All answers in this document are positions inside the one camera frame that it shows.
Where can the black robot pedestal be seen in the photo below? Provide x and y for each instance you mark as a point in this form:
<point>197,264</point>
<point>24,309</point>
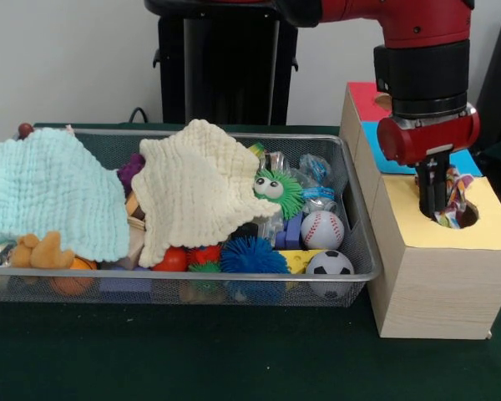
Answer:
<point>234,62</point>

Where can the small soccer ball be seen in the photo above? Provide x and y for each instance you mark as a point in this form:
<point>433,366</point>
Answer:
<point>330,263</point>

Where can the white baseball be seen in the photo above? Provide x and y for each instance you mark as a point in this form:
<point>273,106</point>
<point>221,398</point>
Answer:
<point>321,229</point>

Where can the colourful patterned cloth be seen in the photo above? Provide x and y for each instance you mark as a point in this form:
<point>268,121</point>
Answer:
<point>457,200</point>

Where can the wooden box with three holes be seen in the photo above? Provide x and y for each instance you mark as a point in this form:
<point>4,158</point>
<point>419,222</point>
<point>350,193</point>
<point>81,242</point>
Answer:
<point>442,292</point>

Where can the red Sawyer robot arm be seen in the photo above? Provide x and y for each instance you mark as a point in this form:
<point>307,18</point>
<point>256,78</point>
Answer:
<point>421,71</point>

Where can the blue spiky ball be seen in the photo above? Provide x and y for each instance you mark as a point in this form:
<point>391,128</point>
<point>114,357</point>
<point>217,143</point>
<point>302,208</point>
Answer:
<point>250,257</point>

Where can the purple rubber toy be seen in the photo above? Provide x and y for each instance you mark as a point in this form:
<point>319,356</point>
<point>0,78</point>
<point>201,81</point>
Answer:
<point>129,173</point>

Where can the green spiky toy with eyes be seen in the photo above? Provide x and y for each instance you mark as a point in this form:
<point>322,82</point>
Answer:
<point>290,192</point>

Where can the orange plush toy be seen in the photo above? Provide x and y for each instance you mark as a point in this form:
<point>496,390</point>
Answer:
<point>46,252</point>

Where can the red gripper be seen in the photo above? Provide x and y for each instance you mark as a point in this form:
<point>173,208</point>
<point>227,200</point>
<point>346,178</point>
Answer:
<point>421,140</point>

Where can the crumpled clear plastic bottle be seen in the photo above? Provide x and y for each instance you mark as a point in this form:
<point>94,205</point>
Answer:
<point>317,167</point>

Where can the shallow metal mesh bin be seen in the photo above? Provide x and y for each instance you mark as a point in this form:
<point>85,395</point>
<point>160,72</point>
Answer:
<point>171,292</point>

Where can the yellow cheese wedge toy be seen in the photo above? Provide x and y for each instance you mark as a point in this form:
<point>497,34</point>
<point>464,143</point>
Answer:
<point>294,261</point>

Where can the light blue waffle cloth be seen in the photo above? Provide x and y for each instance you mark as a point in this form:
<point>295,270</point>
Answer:
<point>46,188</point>

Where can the cream waffle cloth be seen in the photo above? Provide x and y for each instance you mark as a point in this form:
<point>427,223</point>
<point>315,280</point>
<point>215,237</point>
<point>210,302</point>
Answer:
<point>192,188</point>

